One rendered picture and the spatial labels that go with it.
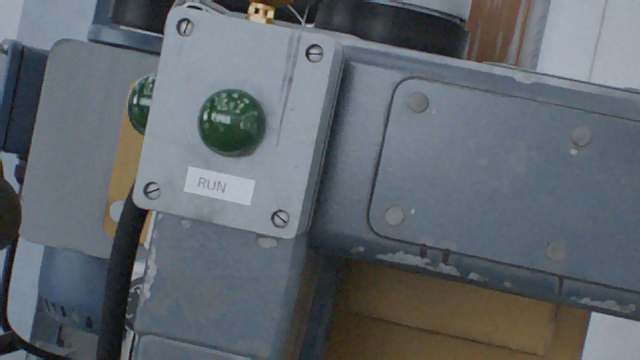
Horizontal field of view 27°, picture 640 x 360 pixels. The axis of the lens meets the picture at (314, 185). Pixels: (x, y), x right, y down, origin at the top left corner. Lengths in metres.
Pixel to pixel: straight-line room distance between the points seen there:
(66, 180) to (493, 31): 0.37
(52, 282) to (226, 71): 0.55
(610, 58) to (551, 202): 5.21
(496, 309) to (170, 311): 0.29
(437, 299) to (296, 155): 0.31
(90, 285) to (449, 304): 0.34
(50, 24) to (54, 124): 4.59
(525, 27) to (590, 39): 4.71
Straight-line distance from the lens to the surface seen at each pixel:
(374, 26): 0.74
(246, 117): 0.57
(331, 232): 0.63
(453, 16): 0.76
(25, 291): 5.69
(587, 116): 0.62
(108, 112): 1.05
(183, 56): 0.59
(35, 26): 5.66
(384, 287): 0.87
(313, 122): 0.57
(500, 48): 1.12
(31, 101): 1.08
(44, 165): 1.06
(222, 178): 0.58
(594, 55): 5.84
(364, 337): 0.92
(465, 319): 0.87
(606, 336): 5.87
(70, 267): 1.09
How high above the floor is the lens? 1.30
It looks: 3 degrees down
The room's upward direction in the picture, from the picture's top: 12 degrees clockwise
